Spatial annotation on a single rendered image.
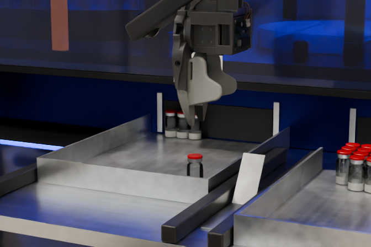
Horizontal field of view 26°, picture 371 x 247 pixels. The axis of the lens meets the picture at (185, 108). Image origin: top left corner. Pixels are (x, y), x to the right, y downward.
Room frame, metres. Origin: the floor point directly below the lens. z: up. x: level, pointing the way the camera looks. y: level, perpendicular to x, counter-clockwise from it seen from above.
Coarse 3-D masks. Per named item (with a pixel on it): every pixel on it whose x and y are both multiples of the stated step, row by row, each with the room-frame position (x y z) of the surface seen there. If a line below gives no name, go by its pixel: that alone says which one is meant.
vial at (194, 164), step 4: (188, 160) 1.04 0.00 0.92; (192, 160) 1.04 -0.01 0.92; (196, 160) 1.04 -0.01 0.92; (200, 160) 1.04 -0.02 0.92; (188, 164) 1.04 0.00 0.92; (192, 164) 1.04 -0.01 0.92; (196, 164) 1.04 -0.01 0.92; (200, 164) 1.04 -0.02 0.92; (188, 168) 1.04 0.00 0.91; (192, 168) 1.04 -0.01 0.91; (196, 168) 1.04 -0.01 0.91; (200, 168) 1.04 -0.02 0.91; (188, 172) 1.04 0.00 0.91; (192, 172) 1.04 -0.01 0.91; (196, 172) 1.04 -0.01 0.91; (196, 176) 1.04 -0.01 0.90
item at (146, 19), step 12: (168, 0) 1.04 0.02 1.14; (180, 0) 1.04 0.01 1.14; (192, 0) 1.03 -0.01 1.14; (144, 12) 1.06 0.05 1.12; (156, 12) 1.05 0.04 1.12; (168, 12) 1.04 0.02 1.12; (132, 24) 1.07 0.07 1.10; (144, 24) 1.06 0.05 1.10; (156, 24) 1.05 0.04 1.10; (132, 36) 1.07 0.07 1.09; (144, 36) 1.07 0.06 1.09
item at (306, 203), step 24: (312, 168) 1.10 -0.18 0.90; (264, 192) 0.92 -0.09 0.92; (288, 192) 1.00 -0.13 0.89; (312, 192) 1.03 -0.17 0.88; (336, 192) 1.03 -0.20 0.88; (360, 192) 1.03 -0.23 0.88; (240, 216) 0.84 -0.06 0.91; (264, 216) 0.92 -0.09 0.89; (288, 216) 0.93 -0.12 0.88; (312, 216) 0.93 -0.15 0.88; (336, 216) 0.93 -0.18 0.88; (360, 216) 0.93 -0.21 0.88; (240, 240) 0.84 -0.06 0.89; (264, 240) 0.82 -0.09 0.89; (288, 240) 0.81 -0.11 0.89; (312, 240) 0.80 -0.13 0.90; (336, 240) 0.79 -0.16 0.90; (360, 240) 0.78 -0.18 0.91
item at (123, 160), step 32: (128, 128) 1.32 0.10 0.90; (288, 128) 1.28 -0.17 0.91; (64, 160) 1.07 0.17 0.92; (96, 160) 1.19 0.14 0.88; (128, 160) 1.19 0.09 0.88; (160, 160) 1.19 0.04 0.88; (224, 160) 1.19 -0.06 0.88; (128, 192) 1.02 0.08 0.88; (160, 192) 1.01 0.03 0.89; (192, 192) 0.99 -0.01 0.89
